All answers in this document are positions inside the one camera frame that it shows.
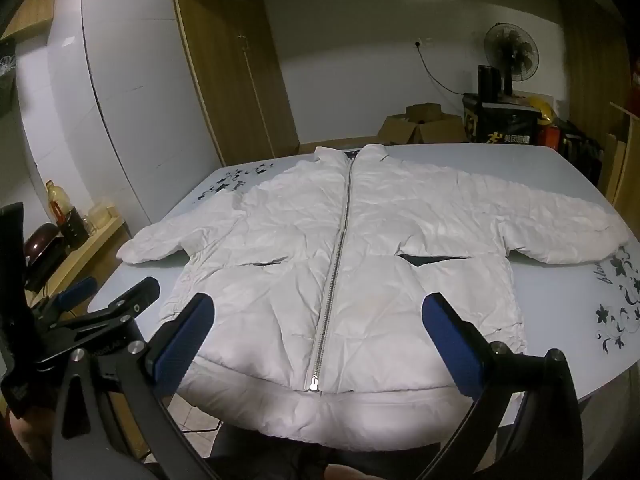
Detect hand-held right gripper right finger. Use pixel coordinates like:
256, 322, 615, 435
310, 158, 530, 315
421, 292, 586, 480

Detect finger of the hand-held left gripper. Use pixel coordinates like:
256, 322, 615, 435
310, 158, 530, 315
32, 277, 161, 362
30, 276, 99, 322

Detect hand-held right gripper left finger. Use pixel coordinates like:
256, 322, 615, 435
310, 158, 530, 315
50, 292, 217, 480

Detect white puffer jacket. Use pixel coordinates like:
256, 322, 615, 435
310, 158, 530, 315
116, 144, 630, 450

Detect wooden counter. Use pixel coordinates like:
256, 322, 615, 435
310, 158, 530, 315
25, 215, 132, 313

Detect dark red pot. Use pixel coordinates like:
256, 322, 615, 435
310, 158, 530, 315
23, 225, 67, 267

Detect black sauce bottle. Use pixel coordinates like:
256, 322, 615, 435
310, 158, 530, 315
60, 207, 92, 252

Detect glass jar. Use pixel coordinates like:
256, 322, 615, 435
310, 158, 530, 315
90, 202, 119, 229

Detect plastic oil bottle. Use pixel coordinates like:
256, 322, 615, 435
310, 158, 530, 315
45, 180, 69, 224

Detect person's dark pants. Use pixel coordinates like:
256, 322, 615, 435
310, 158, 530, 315
207, 422, 438, 480

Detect large open cardboard box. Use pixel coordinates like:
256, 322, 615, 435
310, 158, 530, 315
376, 113, 469, 146

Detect black delivery box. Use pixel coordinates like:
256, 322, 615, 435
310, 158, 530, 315
462, 92, 545, 148

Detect dark cluttered rack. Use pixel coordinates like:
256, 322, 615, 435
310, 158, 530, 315
557, 119, 607, 187

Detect small cardboard box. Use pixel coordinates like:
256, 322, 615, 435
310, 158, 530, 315
405, 103, 445, 123

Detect wooden door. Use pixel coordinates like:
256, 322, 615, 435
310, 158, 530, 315
172, 0, 300, 167

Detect wooden side cabinet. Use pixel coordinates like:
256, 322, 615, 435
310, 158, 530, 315
597, 100, 640, 243

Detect yellow helmet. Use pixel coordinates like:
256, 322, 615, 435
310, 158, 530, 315
525, 95, 557, 126

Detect black speaker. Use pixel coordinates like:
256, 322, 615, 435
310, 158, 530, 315
477, 64, 502, 102

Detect black standing fan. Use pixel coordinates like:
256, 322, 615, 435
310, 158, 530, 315
482, 22, 541, 97

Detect dark flower wall picture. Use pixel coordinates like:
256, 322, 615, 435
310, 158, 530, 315
0, 37, 19, 117

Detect black power cable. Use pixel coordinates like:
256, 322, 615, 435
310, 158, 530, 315
415, 42, 468, 96

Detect wooden wall cupboard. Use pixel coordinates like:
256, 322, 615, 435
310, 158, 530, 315
0, 0, 62, 42

